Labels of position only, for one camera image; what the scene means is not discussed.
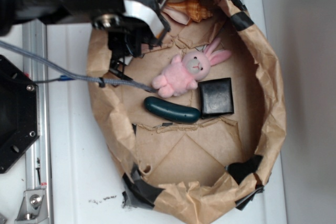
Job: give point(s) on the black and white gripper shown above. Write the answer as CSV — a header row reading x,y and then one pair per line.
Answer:
x,y
138,22

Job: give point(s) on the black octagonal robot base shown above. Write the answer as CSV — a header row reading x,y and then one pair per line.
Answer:
x,y
19,118

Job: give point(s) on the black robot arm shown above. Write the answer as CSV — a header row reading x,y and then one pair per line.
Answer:
x,y
15,12

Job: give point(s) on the orange conch seashell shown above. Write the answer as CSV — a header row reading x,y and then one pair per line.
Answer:
x,y
187,11

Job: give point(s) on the pink plush bunny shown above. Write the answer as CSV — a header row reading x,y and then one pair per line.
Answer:
x,y
184,73

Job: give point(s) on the dark green toy cucumber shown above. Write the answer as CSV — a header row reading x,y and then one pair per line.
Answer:
x,y
171,111

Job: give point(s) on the black square box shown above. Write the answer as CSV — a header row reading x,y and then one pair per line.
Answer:
x,y
216,97

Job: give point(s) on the brown paper bag basket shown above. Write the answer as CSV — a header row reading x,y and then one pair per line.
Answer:
x,y
198,172

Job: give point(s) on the aluminium rail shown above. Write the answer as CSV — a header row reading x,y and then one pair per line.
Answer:
x,y
37,157

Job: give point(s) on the metal corner bracket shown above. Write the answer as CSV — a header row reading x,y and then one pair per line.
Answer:
x,y
33,208

